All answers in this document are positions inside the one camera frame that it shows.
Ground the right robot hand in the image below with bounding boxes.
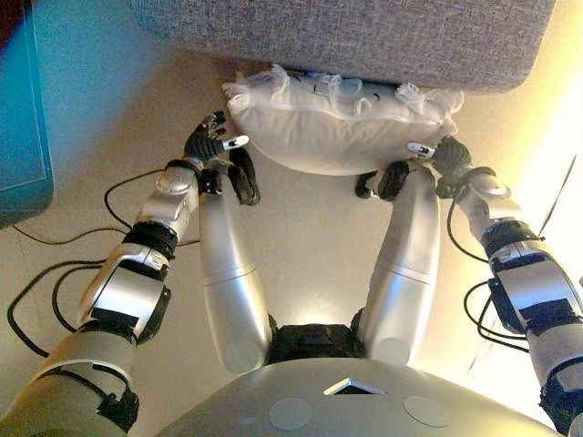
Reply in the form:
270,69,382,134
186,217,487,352
406,136,473,178

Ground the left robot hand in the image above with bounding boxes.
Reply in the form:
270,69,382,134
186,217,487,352
184,110,251,161

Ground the white fringed cushion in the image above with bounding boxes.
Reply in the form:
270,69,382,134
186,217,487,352
221,63,465,178

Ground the silver right robot leg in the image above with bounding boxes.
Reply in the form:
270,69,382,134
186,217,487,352
354,158,441,368

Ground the silver robot leg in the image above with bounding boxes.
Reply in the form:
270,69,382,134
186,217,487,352
354,158,441,368
198,147,274,374

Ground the silver left robot leg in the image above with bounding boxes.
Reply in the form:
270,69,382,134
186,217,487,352
198,147,274,374

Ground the grey fabric armchair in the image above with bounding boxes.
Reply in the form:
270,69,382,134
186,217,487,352
129,0,559,96

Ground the grey robot torso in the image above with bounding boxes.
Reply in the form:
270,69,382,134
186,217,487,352
154,321,561,437

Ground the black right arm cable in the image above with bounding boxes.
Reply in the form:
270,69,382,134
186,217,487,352
445,199,532,354

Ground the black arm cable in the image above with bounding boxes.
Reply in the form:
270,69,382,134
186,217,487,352
6,170,201,359
445,199,532,354

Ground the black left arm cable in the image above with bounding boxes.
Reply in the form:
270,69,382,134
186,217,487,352
6,170,201,359

